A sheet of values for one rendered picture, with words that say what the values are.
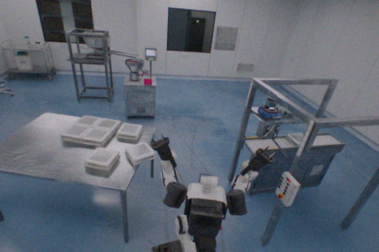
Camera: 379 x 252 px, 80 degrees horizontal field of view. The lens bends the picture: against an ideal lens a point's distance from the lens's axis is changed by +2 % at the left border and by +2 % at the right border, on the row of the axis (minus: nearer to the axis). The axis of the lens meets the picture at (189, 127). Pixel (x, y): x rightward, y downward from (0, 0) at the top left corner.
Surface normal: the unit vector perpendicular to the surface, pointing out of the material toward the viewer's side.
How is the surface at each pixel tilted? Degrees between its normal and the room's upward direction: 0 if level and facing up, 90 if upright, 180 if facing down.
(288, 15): 90
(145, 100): 90
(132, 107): 89
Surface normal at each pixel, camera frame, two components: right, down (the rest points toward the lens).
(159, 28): 0.16, 0.51
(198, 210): 0.10, -0.86
